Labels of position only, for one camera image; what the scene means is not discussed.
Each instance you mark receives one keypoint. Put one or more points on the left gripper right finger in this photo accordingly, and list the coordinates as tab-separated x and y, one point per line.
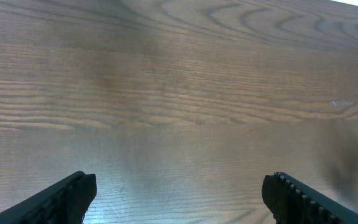
292	202

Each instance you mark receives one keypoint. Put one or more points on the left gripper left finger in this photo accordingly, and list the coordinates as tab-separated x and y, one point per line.
64	202

